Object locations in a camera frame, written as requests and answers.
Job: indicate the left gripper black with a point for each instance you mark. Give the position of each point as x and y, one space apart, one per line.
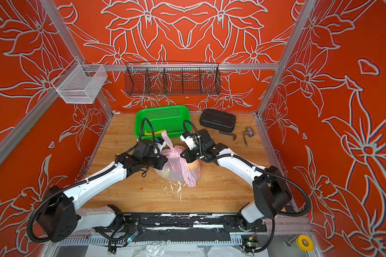
162 160

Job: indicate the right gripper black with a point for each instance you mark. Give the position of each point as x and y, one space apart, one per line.
188 156

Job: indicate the pink plastic bag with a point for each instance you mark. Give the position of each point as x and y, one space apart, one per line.
177 168

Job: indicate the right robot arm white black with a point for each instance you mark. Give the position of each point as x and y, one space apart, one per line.
270 189

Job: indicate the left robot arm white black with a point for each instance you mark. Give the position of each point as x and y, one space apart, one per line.
61 212

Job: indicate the yellow banana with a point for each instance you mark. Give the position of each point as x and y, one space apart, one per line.
146 133

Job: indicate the black plastic case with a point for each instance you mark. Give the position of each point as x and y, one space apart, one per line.
218 120

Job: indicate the dark hex key tool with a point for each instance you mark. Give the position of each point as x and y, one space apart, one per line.
229 134

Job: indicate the green plastic basket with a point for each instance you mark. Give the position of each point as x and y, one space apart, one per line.
169 118

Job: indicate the small metal fitting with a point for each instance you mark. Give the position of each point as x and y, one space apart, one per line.
249 132

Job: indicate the yellow tape roll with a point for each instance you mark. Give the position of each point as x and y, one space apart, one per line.
305 243

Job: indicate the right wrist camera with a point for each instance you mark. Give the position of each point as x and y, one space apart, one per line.
188 140

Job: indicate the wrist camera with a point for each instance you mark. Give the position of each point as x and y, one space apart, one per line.
161 143
188 140

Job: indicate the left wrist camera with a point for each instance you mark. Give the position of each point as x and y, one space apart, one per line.
161 143

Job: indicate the black wire wall basket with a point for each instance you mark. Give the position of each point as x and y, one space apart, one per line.
172 79

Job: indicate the white wire mesh basket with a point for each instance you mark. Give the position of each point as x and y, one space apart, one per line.
76 85

